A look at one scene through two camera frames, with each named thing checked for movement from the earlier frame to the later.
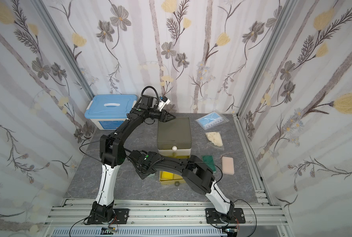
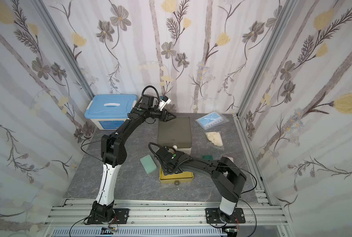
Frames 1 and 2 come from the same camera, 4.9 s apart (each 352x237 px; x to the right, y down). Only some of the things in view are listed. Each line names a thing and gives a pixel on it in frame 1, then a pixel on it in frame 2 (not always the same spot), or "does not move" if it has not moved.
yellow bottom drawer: [167, 177] does not move
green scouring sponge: [208, 159] does not move
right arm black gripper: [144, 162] to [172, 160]
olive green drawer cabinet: [176, 132] does not move
